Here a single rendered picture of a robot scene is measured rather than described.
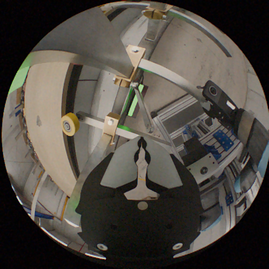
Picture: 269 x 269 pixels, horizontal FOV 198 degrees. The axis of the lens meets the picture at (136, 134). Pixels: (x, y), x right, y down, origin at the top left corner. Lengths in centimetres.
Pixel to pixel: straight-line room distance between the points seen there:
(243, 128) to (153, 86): 105
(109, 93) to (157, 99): 74
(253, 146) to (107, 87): 62
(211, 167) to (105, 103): 61
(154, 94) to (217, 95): 97
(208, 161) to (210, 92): 27
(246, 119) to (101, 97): 62
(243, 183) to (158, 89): 115
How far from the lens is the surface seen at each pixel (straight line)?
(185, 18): 34
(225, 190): 72
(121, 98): 43
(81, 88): 44
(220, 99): 23
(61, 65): 36
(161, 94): 115
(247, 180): 34
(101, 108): 56
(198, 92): 31
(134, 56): 26
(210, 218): 49
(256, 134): 21
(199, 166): 39
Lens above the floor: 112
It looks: 59 degrees down
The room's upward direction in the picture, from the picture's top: 175 degrees counter-clockwise
